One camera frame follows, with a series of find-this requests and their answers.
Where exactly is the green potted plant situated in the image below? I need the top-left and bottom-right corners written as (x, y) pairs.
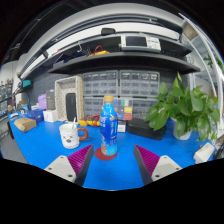
top-left (144, 71), bottom-right (221, 143)

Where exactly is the white mug with orange handle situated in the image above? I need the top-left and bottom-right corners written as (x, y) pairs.
top-left (58, 117), bottom-right (89, 150)

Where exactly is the brown cardboard box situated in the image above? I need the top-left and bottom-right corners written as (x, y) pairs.
top-left (13, 117), bottom-right (38, 133)

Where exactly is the black box with white label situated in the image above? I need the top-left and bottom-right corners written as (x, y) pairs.
top-left (117, 119), bottom-right (128, 134)

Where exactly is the dark grey wall shelf unit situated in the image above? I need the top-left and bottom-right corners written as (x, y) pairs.
top-left (18, 13), bottom-right (201, 81)

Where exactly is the black flat case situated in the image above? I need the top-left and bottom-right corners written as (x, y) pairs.
top-left (126, 117), bottom-right (167, 141)

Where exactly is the clear organiser with colourful parts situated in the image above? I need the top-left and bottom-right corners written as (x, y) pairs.
top-left (113, 97), bottom-right (134, 121)

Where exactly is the black rectangular speaker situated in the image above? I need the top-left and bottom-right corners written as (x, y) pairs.
top-left (65, 92), bottom-right (78, 122)

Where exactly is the blue drink bottle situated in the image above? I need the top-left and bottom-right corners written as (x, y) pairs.
top-left (99, 95), bottom-right (119, 157)

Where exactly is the purple plastic container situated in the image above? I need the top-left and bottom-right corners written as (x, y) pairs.
top-left (37, 93), bottom-right (48, 111)

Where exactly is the yellow and red cable bundle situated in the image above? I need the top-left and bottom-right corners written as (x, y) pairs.
top-left (78, 114), bottom-right (101, 128)

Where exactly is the small white box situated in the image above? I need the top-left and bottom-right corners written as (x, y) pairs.
top-left (42, 109), bottom-right (58, 123)

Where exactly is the dark shelf unit with parts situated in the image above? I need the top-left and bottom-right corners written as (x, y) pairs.
top-left (0, 78), bottom-right (14, 111)

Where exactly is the flat round red coaster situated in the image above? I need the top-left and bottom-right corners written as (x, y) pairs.
top-left (94, 147), bottom-right (118, 162)

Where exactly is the grey small-parts drawer cabinet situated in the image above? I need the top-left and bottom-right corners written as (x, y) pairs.
top-left (82, 70), bottom-right (119, 98)
top-left (132, 98), bottom-right (158, 120)
top-left (83, 96), bottom-right (104, 118)
top-left (119, 69), bottom-right (161, 98)

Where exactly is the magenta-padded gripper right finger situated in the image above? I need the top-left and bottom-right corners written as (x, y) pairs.
top-left (133, 144), bottom-right (183, 186)

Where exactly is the small blue box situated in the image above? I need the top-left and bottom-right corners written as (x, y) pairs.
top-left (26, 109), bottom-right (44, 124)

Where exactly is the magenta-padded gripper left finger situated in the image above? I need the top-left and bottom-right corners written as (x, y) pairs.
top-left (43, 144), bottom-right (95, 187)

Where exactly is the dark grey upright box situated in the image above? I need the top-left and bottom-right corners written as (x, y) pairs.
top-left (45, 89), bottom-right (56, 111)

